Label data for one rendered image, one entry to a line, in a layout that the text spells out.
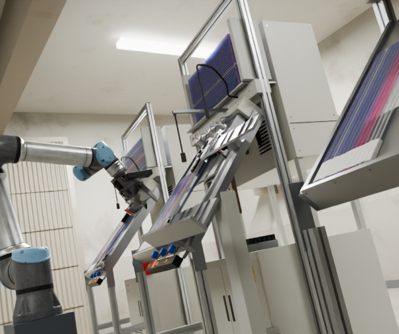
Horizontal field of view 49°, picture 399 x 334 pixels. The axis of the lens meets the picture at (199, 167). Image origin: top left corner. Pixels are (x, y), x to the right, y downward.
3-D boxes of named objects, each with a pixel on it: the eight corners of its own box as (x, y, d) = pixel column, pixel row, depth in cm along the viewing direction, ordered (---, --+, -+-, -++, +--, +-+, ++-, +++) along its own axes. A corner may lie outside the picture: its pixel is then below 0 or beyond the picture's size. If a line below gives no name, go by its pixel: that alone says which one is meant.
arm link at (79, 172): (79, 162, 173) (98, 148, 180) (67, 169, 181) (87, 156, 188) (91, 177, 174) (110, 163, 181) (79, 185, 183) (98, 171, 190)
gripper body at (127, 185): (126, 203, 191) (108, 181, 191) (140, 191, 196) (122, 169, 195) (131, 199, 185) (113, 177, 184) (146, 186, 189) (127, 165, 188)
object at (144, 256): (192, 248, 173) (177, 238, 172) (142, 264, 231) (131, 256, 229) (193, 246, 174) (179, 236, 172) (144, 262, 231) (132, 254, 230)
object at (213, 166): (232, 173, 190) (223, 166, 190) (177, 204, 248) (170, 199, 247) (262, 118, 206) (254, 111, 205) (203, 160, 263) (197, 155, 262)
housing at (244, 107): (260, 126, 204) (236, 107, 201) (215, 158, 247) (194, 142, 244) (267, 113, 208) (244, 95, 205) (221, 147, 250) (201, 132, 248)
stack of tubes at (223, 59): (240, 83, 208) (228, 32, 213) (196, 123, 252) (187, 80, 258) (262, 83, 213) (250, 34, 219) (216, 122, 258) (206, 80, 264)
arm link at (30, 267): (21, 289, 135) (16, 245, 138) (8, 292, 145) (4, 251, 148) (59, 281, 143) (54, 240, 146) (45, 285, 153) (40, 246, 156)
